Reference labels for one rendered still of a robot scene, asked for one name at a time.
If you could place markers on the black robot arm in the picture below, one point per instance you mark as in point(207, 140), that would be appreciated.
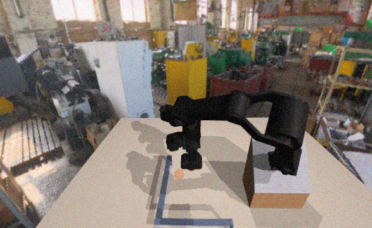
point(285, 129)

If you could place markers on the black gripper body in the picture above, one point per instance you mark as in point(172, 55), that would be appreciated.
point(192, 160)

